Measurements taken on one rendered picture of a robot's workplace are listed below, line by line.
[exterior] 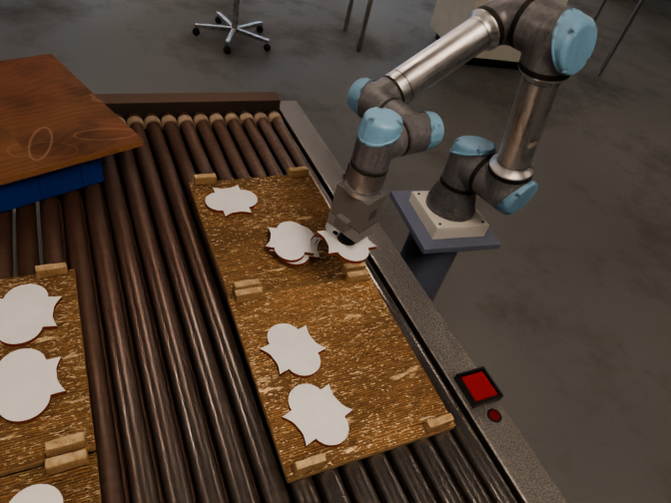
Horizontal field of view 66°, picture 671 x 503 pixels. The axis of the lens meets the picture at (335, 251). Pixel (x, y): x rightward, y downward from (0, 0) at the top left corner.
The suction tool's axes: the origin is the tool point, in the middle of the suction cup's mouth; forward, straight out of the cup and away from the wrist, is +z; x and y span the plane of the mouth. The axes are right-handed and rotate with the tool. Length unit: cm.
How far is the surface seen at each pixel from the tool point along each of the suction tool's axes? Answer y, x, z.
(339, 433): 26.2, -28.8, 11.5
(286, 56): -237, 238, 106
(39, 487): 0, -69, 11
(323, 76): -198, 241, 106
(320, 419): 21.9, -29.4, 11.5
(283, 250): -12.9, -5.0, 9.5
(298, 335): 6.0, -18.9, 11.5
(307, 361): 11.6, -22.1, 11.5
